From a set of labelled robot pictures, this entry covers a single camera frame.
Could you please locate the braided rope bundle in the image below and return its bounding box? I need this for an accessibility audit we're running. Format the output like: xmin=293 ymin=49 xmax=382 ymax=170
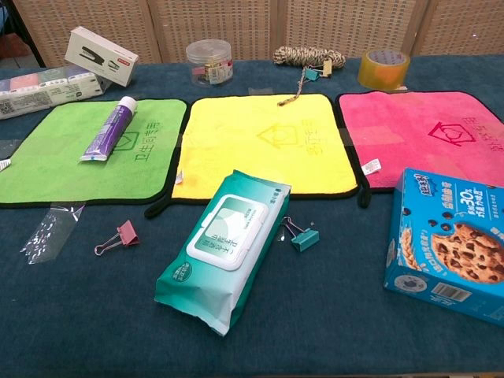
xmin=272 ymin=45 xmax=347 ymax=107

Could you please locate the dark blue table cover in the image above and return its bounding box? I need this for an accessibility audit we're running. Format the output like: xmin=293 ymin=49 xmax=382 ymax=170
xmin=0 ymin=54 xmax=504 ymax=378

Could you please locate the blue cookie box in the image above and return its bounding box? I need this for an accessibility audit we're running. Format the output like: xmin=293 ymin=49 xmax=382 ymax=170
xmin=384 ymin=168 xmax=504 ymax=327

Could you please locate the wicker folding screen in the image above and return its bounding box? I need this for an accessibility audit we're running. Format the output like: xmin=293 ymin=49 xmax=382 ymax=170
xmin=11 ymin=0 xmax=504 ymax=68

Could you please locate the green microfiber cloth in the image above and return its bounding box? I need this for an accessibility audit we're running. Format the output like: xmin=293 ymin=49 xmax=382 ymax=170
xmin=0 ymin=98 xmax=188 ymax=209

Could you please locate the white stapler box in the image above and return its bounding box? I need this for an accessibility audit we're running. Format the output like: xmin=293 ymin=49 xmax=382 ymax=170
xmin=65 ymin=26 xmax=139 ymax=87

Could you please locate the pink microfiber cloth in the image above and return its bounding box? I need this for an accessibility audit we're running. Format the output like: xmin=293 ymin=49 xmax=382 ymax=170
xmin=335 ymin=91 xmax=504 ymax=209

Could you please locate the purple toothpaste tube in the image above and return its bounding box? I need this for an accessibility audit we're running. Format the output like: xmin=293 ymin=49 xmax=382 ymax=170
xmin=80 ymin=96 xmax=138 ymax=163

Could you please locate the yellowish packing tape roll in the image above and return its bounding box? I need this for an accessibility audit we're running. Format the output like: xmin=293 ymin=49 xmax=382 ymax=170
xmin=357 ymin=49 xmax=411 ymax=91

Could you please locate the teal wet wipes pack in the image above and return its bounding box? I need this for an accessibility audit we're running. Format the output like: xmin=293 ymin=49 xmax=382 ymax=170
xmin=154 ymin=169 xmax=292 ymax=337

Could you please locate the yellow microfiber cloth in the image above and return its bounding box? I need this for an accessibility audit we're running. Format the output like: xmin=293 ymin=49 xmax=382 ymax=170
xmin=144 ymin=93 xmax=359 ymax=220

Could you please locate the large teal binder clip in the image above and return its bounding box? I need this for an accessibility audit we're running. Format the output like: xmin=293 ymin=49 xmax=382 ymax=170
xmin=280 ymin=216 xmax=321 ymax=253

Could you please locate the clear plastic wrapper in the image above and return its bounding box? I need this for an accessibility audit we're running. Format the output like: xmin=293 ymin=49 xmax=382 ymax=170
xmin=20 ymin=202 xmax=87 ymax=265

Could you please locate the pink binder clip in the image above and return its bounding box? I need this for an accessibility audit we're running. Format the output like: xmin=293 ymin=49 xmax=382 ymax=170
xmin=94 ymin=220 xmax=141 ymax=256

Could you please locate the multipack tissue packet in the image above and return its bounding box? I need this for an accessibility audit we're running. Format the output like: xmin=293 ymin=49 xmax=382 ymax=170
xmin=0 ymin=65 xmax=109 ymax=120

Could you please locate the clear plastic jar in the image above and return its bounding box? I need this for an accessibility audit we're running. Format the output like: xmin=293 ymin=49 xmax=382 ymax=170
xmin=185 ymin=39 xmax=234 ymax=87

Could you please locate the black tripod stand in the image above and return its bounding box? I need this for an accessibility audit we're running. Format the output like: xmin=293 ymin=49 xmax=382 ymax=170
xmin=9 ymin=0 xmax=47 ymax=69

